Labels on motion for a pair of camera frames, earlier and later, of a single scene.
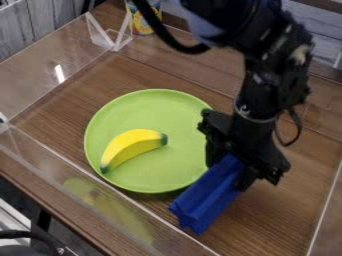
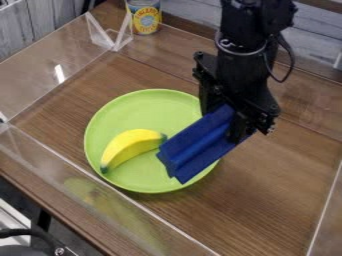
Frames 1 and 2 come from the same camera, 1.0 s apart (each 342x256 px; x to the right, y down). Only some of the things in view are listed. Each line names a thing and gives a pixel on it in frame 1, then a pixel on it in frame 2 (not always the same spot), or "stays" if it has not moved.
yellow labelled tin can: (140, 25) stays
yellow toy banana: (128, 142) stays
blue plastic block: (204, 203) -> (197, 147)
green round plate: (163, 168) stays
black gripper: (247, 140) -> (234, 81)
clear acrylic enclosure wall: (57, 210) stays
